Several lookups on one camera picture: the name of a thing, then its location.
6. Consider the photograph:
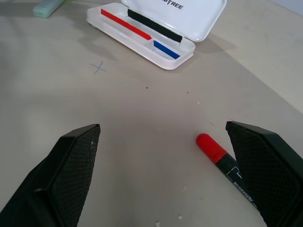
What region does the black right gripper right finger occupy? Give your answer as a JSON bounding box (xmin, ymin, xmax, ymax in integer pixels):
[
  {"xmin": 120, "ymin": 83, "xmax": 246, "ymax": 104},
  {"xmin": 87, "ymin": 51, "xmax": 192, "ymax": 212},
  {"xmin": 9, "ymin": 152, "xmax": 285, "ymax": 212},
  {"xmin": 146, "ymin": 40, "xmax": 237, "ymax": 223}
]
[{"xmin": 225, "ymin": 121, "xmax": 303, "ymax": 227}]

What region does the white Unitree pencil case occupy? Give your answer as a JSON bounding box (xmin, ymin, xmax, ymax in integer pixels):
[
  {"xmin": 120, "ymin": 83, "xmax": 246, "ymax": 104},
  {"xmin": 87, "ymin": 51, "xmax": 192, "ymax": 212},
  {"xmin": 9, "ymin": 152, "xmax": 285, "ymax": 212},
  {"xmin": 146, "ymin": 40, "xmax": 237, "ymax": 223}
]
[{"xmin": 86, "ymin": 0, "xmax": 227, "ymax": 70}]

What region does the light green eraser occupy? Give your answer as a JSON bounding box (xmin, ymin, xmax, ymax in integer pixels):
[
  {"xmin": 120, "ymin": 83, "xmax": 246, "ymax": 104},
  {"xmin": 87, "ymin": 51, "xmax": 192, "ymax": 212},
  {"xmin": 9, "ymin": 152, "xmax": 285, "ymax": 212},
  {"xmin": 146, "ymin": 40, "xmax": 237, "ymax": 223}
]
[{"xmin": 32, "ymin": 0, "xmax": 65, "ymax": 18}]

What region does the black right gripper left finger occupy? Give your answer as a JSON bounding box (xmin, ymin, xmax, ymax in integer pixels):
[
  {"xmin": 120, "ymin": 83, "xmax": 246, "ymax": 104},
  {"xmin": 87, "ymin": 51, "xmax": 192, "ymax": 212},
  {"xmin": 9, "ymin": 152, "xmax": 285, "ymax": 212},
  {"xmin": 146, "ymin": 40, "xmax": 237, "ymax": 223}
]
[{"xmin": 0, "ymin": 123, "xmax": 101, "ymax": 227}]

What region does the black marker with red cap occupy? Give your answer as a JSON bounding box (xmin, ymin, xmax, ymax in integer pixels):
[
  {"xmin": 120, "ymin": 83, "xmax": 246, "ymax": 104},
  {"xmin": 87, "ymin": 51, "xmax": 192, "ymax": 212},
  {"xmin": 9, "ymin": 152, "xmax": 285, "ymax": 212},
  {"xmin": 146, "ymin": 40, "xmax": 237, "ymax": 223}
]
[{"xmin": 196, "ymin": 133, "xmax": 258, "ymax": 209}]

